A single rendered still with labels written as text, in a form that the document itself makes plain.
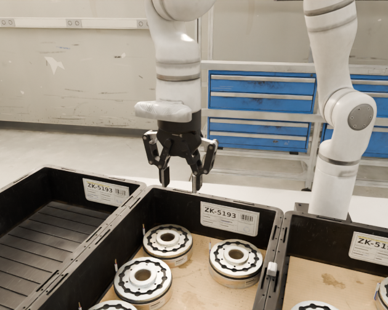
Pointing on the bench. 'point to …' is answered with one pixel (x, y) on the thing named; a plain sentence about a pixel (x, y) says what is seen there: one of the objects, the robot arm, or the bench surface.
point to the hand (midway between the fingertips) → (180, 181)
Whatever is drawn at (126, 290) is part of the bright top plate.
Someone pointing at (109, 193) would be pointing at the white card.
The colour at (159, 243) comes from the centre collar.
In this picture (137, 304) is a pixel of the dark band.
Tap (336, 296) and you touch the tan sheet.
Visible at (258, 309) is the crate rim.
